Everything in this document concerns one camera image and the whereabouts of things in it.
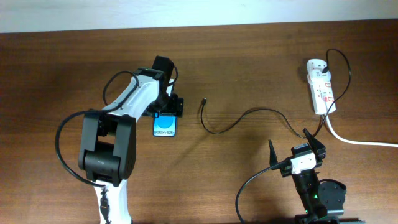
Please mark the white USB charger plug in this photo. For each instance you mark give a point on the white USB charger plug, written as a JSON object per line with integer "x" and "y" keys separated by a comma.
{"x": 317, "y": 76}

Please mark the blue screen Galaxy smartphone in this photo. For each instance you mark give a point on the blue screen Galaxy smartphone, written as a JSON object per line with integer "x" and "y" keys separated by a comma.
{"x": 165, "y": 126}

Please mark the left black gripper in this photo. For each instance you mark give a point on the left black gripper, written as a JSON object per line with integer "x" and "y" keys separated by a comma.
{"x": 175, "y": 106}

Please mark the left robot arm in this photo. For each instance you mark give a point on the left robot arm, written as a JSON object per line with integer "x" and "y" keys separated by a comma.
{"x": 108, "y": 141}

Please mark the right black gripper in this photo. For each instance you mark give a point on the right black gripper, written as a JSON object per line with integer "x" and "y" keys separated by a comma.
{"x": 318, "y": 148}

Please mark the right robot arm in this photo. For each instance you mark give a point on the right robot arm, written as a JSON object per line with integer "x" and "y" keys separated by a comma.
{"x": 322, "y": 200}

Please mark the white power strip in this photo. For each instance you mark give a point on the white power strip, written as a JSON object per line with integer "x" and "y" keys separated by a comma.
{"x": 322, "y": 94}

